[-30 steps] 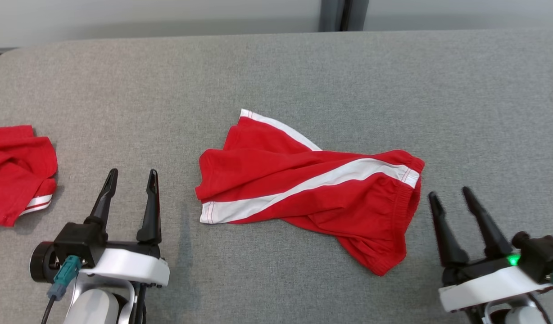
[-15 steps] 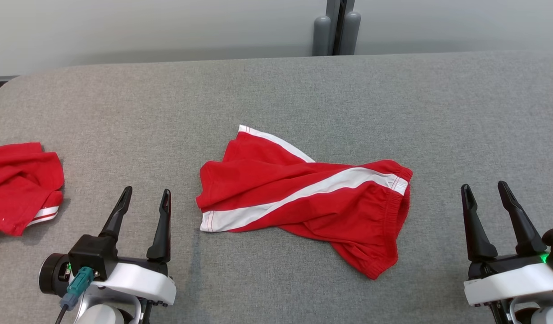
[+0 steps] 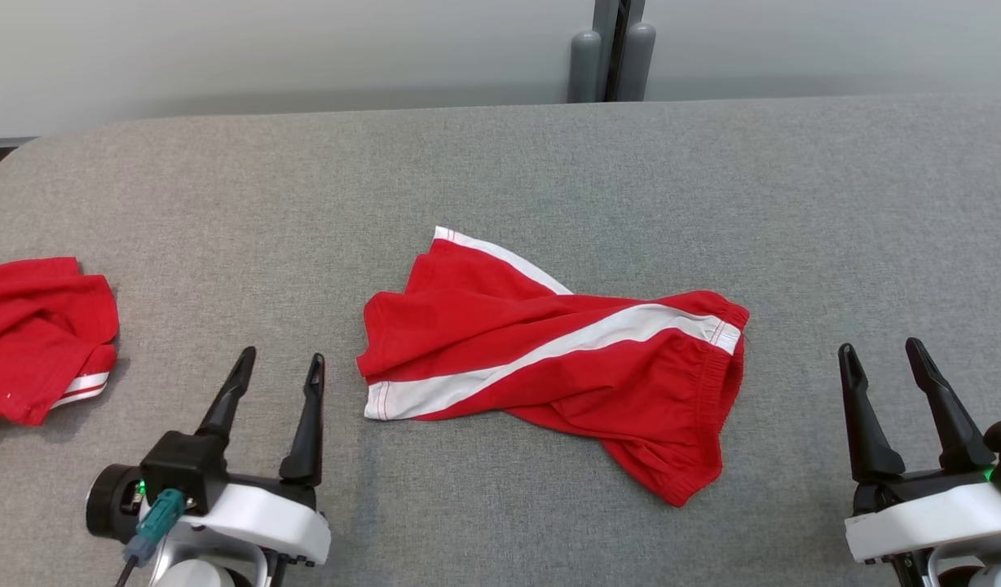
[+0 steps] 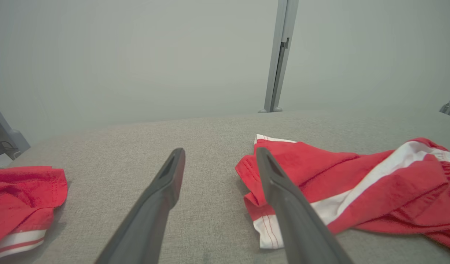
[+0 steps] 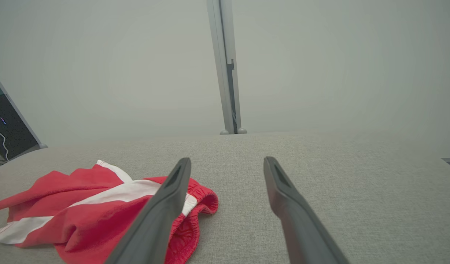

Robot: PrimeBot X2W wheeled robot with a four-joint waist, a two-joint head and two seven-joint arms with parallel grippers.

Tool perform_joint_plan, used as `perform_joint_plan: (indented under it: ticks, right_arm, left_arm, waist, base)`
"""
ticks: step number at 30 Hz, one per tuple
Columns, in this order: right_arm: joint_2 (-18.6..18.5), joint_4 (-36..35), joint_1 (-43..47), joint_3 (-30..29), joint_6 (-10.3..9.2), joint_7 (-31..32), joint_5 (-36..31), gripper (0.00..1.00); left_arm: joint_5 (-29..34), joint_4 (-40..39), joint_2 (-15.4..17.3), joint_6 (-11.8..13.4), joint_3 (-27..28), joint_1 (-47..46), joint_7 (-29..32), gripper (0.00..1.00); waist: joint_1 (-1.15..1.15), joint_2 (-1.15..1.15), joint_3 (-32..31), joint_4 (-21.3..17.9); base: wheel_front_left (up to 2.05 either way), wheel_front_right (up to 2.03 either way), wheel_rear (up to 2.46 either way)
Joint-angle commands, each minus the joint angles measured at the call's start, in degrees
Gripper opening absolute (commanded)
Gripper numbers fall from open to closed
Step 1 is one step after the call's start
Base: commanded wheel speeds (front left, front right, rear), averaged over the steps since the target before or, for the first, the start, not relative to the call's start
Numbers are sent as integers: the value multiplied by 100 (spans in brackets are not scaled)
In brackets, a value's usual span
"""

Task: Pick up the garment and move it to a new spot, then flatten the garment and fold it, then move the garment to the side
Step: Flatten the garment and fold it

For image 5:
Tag red shorts with white stripe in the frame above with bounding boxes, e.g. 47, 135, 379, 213
0, 159, 219, 264

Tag black equipment panel with lights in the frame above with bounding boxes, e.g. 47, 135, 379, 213
0, 88, 40, 169

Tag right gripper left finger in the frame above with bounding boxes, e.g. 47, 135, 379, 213
105, 158, 192, 264

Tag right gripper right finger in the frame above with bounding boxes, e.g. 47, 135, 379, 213
263, 157, 350, 264

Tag thin white hanging cable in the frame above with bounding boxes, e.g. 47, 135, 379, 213
0, 122, 10, 162

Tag grey fabric upholstered table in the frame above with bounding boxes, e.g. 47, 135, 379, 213
0, 131, 450, 264

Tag grey metal partition post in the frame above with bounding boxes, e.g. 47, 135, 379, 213
206, 0, 244, 135

